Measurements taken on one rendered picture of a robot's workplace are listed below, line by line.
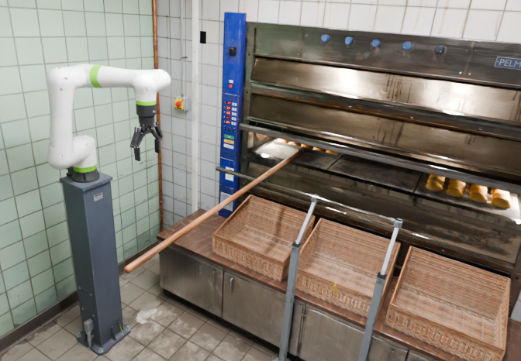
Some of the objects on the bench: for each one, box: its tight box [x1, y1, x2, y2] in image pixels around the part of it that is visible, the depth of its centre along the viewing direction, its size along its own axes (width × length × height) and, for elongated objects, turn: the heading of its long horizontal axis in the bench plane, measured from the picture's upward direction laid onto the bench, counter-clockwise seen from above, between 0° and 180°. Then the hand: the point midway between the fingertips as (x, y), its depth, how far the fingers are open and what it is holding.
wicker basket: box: [212, 194, 316, 282], centre depth 263 cm, size 49×56×28 cm
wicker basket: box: [385, 246, 512, 361], centre depth 211 cm, size 49×56×28 cm
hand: (147, 154), depth 186 cm, fingers open, 13 cm apart
